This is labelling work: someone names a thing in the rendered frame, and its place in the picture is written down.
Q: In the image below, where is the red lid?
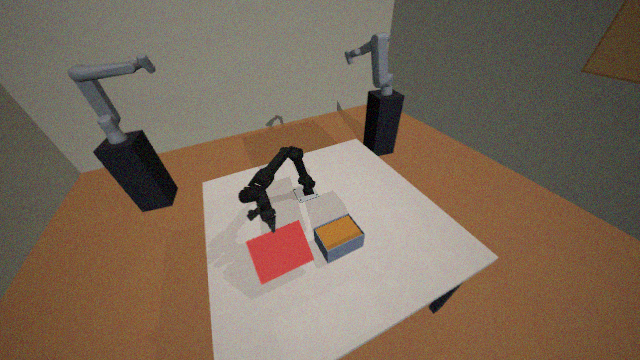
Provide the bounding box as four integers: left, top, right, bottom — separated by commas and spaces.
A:
246, 220, 314, 285

